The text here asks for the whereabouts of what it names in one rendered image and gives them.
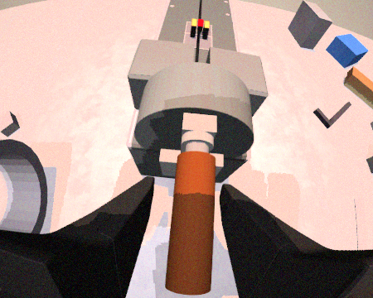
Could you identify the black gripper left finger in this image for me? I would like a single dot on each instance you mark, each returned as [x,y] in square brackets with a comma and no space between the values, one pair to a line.
[92,257]

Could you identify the orange rectangular block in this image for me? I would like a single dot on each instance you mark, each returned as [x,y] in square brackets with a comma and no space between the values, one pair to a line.
[360,85]

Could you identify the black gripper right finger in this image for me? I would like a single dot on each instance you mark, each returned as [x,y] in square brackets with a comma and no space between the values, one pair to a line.
[270,259]

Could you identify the blue rectangular block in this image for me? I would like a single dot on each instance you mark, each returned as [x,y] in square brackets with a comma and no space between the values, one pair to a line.
[346,50]

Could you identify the dark brown l-shaped bar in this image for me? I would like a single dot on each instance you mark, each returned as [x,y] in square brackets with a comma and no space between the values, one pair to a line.
[329,122]

